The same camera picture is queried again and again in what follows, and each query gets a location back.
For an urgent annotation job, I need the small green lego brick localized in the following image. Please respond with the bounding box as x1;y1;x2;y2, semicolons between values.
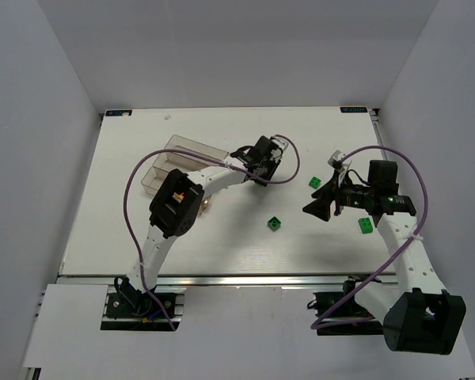
309;177;321;189

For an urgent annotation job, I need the light green lego brick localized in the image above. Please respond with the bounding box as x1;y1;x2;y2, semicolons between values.
358;217;374;234

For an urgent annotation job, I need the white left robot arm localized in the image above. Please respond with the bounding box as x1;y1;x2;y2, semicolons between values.
115;136;288;317

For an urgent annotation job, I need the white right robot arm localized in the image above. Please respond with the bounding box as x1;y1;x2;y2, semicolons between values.
303;158;466;355

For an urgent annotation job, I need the clear three-compartment container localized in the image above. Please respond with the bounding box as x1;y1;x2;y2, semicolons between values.
141;135;229;197

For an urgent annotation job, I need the blue label right corner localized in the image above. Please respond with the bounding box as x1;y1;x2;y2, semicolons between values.
340;106;368;113

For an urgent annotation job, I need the blue label corner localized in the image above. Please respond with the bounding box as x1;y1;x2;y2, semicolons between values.
340;106;368;113
104;109;132;117

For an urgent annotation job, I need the blue label left corner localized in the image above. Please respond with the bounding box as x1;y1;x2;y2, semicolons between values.
104;109;132;117

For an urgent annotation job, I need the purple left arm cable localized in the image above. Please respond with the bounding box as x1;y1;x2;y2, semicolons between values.
125;134;301;332

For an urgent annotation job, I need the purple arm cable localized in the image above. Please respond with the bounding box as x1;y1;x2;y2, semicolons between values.
125;134;301;332
310;145;430;332

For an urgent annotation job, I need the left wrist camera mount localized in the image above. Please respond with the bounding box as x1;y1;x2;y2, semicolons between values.
271;135;289;152

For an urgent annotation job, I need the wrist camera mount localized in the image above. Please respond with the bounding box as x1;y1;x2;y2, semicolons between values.
271;135;289;152
328;150;351;183

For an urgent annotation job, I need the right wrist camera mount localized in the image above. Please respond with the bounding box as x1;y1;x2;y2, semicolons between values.
328;150;351;183

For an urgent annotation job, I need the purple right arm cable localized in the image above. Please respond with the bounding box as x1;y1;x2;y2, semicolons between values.
310;145;430;332

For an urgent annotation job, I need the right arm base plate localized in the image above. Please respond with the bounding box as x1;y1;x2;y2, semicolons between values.
306;291;383;336

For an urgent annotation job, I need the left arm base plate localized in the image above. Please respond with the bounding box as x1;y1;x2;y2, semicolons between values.
101;293;184;333

